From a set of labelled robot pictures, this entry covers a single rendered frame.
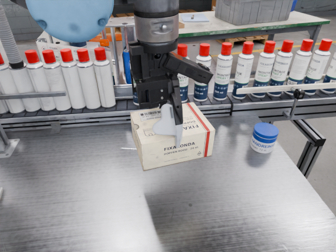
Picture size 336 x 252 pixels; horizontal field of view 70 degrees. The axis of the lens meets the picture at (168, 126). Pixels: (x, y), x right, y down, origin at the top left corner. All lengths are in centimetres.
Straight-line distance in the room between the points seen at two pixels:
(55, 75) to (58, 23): 60
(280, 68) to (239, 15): 145
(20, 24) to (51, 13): 516
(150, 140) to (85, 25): 28
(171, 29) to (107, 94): 49
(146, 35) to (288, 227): 51
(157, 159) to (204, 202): 19
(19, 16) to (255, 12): 414
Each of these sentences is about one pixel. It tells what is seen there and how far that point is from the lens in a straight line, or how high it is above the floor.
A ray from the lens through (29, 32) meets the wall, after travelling 543.
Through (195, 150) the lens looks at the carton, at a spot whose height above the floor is 98.
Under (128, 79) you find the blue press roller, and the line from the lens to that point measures 89.
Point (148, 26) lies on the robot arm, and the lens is 41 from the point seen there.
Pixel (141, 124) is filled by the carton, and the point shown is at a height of 103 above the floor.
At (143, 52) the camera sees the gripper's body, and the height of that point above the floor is 119.
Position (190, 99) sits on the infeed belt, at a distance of 92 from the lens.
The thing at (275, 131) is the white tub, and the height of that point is 90.
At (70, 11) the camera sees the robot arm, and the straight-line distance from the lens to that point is 26.
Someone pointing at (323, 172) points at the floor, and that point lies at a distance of 216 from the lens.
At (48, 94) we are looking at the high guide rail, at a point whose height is 96.
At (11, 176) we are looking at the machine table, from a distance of 80.
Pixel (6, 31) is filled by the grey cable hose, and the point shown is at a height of 117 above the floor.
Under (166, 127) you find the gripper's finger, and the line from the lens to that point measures 47.
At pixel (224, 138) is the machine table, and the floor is 83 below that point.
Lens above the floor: 133
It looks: 36 degrees down
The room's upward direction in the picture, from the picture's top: straight up
